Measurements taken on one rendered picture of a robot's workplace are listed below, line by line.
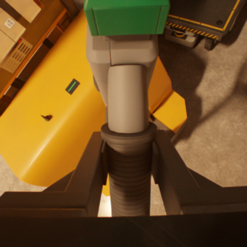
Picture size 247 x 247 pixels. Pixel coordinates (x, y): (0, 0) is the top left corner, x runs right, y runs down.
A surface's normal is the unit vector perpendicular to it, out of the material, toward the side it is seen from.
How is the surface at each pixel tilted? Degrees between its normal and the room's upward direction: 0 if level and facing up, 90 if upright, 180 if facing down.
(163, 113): 22
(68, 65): 0
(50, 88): 0
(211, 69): 0
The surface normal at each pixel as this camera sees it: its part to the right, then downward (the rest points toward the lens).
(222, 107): -0.29, -0.19
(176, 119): 0.00, 0.04
